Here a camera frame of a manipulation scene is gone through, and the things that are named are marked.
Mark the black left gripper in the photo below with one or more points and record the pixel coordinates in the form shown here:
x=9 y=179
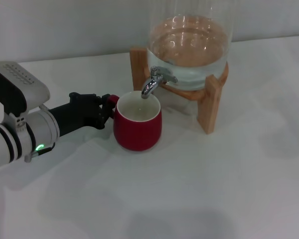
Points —
x=77 y=114

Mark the red ceramic cup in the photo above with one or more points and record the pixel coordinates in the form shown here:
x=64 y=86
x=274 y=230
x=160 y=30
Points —
x=139 y=134

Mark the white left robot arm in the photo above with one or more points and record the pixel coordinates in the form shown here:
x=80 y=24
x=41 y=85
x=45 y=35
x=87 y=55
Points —
x=15 y=144

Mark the chrome faucet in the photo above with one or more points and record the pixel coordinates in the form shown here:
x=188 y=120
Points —
x=152 y=84

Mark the glass water dispenser jar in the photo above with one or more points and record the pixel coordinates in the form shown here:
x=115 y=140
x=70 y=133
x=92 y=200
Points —
x=189 y=67

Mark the white tablecloth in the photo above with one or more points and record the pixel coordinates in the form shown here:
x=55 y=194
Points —
x=164 y=186

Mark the wooden dispenser stand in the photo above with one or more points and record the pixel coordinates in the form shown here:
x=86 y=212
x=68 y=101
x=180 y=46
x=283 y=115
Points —
x=211 y=112

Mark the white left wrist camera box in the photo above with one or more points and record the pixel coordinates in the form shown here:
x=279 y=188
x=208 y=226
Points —
x=17 y=87

